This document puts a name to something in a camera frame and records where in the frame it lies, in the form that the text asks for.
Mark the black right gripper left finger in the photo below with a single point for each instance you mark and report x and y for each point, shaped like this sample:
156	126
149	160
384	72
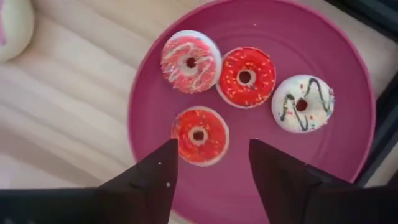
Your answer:
146	193

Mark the small red sprinkled donut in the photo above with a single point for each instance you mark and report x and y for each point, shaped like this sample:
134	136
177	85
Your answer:
230	90
214	149

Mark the large pink frosted donut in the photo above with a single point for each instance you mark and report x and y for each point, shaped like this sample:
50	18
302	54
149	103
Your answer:
15	31

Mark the small pink donut white drizzle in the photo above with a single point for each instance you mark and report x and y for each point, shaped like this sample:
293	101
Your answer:
177	74

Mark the small white donut dark drizzle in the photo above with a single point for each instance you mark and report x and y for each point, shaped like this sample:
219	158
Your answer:
289	90

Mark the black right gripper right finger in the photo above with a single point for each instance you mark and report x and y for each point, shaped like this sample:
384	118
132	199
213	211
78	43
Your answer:
289	193

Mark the magenta plate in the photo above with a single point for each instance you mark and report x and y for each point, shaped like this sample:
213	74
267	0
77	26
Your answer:
280	37

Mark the black rig frame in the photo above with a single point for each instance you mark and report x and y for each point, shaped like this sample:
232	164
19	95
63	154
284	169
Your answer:
382	15

